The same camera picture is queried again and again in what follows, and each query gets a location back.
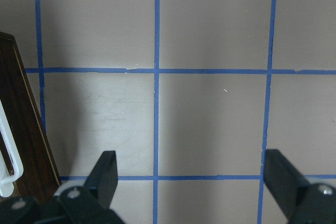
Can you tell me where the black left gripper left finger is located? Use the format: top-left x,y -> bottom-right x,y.
1,151 -> 121,223

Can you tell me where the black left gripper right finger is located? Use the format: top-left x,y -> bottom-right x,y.
264,149 -> 335,223

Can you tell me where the white drawer handle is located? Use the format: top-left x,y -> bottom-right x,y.
1,103 -> 24,198

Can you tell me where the dark wooden drawer cabinet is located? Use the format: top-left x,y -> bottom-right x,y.
1,33 -> 61,204

